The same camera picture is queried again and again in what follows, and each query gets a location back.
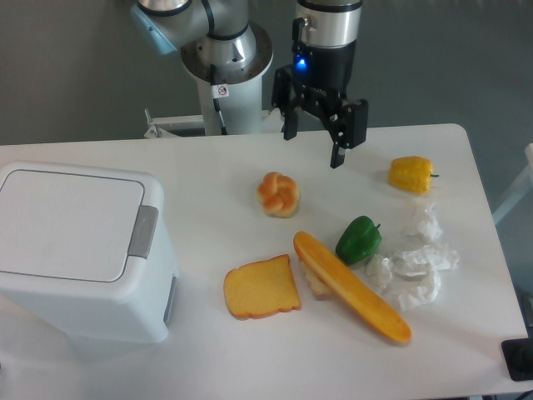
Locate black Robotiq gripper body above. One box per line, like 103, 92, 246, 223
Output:
291, 39, 356, 119

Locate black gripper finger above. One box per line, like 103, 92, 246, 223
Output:
271, 65, 308, 140
320, 95, 369, 168

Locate white plastic trash can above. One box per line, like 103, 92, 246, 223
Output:
1, 162, 179, 343

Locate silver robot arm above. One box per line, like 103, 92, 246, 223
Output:
131, 1, 369, 168

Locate yellow bell pepper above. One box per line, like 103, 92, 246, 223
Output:
388, 156, 439, 195

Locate knotted bread roll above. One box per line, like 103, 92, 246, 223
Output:
257, 172, 300, 218

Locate green bell pepper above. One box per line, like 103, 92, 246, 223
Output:
336, 216, 382, 265

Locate crumpled white paper upper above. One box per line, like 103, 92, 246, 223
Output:
404, 202, 443, 244

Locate small crumpled paper ball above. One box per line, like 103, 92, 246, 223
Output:
366, 254, 393, 289

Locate long orange baguette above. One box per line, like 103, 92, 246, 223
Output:
293, 231, 411, 344

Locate small bread piece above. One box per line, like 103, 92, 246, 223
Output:
300, 260, 333, 300

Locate crumpled white paper large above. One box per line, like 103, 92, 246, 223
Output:
377, 243, 460, 312

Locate toast bread slice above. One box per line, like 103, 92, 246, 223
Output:
223, 254, 301, 319

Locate black device at edge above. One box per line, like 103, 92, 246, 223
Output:
501, 338, 532, 382

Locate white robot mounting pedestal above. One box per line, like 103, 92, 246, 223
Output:
145, 22, 273, 138

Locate white frame at right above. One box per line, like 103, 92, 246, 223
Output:
492, 143, 532, 225

